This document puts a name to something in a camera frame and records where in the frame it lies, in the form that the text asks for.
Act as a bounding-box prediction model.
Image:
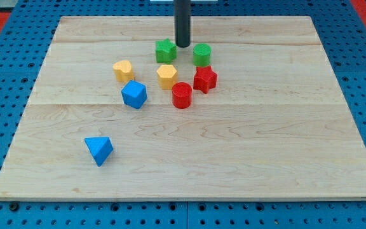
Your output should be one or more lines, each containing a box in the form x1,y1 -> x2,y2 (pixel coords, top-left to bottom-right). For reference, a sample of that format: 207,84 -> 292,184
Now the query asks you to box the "green cylinder block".
193,43 -> 212,67

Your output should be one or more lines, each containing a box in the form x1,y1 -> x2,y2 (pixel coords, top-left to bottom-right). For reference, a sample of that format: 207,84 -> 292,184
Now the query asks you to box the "yellow hexagon block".
156,64 -> 178,90

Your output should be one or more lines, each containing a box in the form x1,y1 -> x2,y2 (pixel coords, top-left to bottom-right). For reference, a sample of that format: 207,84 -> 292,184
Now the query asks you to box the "red star block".
193,66 -> 217,94

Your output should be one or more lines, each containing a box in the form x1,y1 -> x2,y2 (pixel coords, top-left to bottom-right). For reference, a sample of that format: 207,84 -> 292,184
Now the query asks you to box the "red cylinder block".
172,82 -> 192,109

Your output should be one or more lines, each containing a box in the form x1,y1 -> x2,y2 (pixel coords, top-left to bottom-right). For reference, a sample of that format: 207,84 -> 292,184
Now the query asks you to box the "light wooden board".
0,16 -> 366,202

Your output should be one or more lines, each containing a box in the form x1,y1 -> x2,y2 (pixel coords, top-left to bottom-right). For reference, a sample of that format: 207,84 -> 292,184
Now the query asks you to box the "blue triangle block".
85,137 -> 114,167

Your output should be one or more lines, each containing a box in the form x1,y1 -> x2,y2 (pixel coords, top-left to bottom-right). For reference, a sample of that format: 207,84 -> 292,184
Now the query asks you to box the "yellow heart block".
112,60 -> 135,83

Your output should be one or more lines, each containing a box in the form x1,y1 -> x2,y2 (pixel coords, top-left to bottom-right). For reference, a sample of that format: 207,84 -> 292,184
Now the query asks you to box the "blue cube block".
121,80 -> 147,109

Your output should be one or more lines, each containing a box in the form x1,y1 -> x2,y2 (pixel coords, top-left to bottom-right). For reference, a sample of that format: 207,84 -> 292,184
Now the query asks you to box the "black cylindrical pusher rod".
173,0 -> 191,48

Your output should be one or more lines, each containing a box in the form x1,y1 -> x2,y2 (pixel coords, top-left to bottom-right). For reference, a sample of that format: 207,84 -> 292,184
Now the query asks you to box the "green star block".
155,38 -> 177,64

